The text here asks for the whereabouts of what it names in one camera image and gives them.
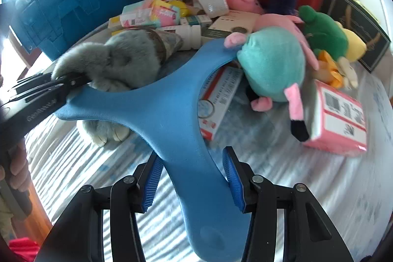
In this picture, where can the white plastic bottle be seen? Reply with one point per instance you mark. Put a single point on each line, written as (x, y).
(190, 36)

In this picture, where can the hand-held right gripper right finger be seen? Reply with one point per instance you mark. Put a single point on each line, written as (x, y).
(234, 182)

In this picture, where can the red and white box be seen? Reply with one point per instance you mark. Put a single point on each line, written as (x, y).
(219, 96)

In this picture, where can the green and white box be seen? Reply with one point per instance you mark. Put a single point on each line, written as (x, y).
(196, 20)

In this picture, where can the red cloth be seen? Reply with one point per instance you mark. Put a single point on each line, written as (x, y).
(24, 249)

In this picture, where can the blue three-armed foam toy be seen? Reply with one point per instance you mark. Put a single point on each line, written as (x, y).
(172, 114)

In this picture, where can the black book with gold print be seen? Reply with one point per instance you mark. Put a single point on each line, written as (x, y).
(365, 25)

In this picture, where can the dark green and yellow plush frog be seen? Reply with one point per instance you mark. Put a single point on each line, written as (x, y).
(325, 31)

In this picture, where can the pastel tissue pack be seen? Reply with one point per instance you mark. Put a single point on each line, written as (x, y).
(147, 15)

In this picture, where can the grey plush rabbit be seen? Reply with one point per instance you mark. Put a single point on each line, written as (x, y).
(116, 59)

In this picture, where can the yellow small box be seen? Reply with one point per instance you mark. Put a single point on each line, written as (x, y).
(115, 22)

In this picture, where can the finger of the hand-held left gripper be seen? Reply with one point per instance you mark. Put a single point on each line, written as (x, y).
(64, 85)
(36, 79)

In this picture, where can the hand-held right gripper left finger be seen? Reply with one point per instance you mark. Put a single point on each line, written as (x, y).
(151, 185)

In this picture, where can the white box with round logo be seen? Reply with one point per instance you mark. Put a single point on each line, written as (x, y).
(233, 24)

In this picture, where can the person's left hand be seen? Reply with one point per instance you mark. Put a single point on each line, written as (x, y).
(17, 168)

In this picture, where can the striped bed sheet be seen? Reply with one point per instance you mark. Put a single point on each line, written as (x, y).
(307, 188)

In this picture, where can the pink tissue pack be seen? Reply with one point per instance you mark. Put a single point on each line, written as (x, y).
(340, 120)

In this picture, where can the pink pig plush teal dress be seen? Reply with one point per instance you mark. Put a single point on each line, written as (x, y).
(273, 65)

